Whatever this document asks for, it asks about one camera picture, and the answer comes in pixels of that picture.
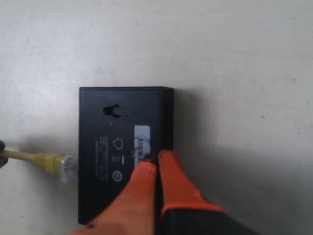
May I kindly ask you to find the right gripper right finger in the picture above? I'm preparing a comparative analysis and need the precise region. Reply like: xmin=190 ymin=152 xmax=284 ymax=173
xmin=158 ymin=150 xmax=256 ymax=235

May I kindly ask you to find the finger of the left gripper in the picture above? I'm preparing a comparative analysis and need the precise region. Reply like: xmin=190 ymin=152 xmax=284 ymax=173
xmin=0 ymin=141 xmax=8 ymax=168

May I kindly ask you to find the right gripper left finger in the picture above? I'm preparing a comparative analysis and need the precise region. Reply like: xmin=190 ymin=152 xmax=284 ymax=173
xmin=73 ymin=162 xmax=157 ymax=235

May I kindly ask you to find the yellow ethernet cable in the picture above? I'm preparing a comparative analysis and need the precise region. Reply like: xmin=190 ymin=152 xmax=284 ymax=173
xmin=0 ymin=149 xmax=79 ymax=184

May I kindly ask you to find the small black box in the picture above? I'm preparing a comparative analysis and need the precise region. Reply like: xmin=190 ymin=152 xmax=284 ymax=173
xmin=78 ymin=87 xmax=174 ymax=225

